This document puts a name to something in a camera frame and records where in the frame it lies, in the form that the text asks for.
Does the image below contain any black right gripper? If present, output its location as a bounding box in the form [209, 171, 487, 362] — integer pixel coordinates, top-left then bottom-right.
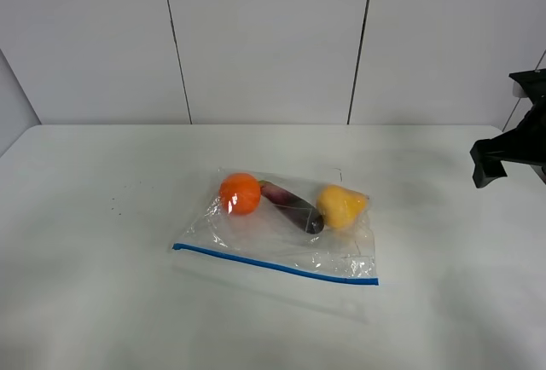
[469, 68, 546, 190]

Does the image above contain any clear zip bag blue seal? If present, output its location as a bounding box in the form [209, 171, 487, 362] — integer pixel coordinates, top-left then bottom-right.
[171, 166, 387, 326]

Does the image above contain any yellow toy pear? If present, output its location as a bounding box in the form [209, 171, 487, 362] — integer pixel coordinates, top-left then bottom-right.
[317, 185, 369, 229]

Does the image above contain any purple toy eggplant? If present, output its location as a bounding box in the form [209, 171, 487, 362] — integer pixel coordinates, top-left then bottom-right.
[258, 180, 324, 234]

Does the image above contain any orange toy fruit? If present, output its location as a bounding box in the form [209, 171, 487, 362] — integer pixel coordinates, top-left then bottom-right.
[218, 173, 261, 216]

